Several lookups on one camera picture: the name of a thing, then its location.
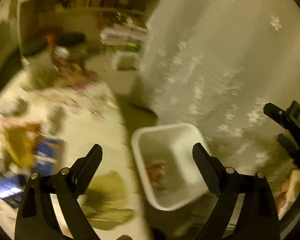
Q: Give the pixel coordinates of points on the yellow snack wrapper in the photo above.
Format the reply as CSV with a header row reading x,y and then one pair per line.
x,y
20,142

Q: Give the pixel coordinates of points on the floral white tablecloth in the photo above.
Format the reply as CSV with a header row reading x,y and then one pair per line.
x,y
91,116

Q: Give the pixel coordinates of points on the blue snack wrapper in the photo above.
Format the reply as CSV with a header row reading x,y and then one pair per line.
x,y
48,156

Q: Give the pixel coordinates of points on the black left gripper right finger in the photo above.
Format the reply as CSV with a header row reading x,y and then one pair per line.
x,y
245,207

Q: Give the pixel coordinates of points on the stack of papers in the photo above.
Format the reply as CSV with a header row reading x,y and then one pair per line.
x,y
124,37

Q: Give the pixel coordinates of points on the white wall shelf unit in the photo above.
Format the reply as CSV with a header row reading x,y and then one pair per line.
x,y
49,18

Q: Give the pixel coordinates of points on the white trash bin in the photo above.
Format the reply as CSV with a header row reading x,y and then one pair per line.
x,y
168,173

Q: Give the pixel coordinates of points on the person's right hand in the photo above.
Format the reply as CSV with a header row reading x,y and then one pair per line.
x,y
290,191

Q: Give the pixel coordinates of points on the white lace curtain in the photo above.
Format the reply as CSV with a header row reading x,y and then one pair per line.
x,y
215,64

